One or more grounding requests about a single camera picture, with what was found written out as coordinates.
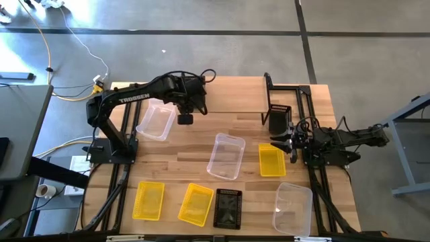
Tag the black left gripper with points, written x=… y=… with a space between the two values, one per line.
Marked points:
x=191 y=89

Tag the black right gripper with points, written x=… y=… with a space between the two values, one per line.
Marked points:
x=302 y=141

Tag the yellow plastic basket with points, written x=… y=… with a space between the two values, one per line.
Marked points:
x=272 y=160
x=148 y=201
x=195 y=204

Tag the black plastic basket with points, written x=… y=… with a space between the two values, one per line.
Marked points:
x=227 y=209
x=278 y=119

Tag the clear plastic basket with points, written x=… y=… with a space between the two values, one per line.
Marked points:
x=156 y=119
x=225 y=156
x=292 y=210

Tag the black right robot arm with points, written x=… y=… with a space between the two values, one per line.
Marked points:
x=356 y=136

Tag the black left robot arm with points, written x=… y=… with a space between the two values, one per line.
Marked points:
x=134 y=95

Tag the wooden shelf with black legs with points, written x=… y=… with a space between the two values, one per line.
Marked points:
x=235 y=94

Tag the yellow power plug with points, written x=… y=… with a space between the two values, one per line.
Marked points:
x=97 y=89

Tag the white power adapter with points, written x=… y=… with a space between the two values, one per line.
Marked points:
x=97 y=78

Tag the white paper sheet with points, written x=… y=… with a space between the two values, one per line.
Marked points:
x=80 y=164

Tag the black desk leg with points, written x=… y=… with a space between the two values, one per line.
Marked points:
x=57 y=173

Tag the white cup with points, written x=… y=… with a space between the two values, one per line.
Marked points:
x=45 y=191

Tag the grey desk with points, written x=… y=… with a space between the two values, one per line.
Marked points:
x=23 y=127

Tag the white crumpled item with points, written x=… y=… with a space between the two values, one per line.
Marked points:
x=52 y=3

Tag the black flat bar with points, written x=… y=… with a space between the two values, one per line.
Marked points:
x=16 y=76

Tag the black flat device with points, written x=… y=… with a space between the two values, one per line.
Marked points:
x=3 y=151

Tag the person's foot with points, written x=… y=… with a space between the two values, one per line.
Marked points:
x=4 y=15

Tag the grey computer mouse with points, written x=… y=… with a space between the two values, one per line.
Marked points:
x=9 y=228

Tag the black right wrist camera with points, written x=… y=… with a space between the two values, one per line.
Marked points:
x=293 y=156

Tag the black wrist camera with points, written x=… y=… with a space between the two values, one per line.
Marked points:
x=185 y=119
x=293 y=156

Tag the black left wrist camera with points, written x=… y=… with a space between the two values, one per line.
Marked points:
x=185 y=119

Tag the silver metal bracket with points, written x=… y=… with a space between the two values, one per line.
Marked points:
x=312 y=239
x=125 y=238

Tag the grey metal table frame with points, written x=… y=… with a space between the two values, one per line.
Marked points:
x=403 y=151

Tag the black frame rail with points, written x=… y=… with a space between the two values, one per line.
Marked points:
x=67 y=239

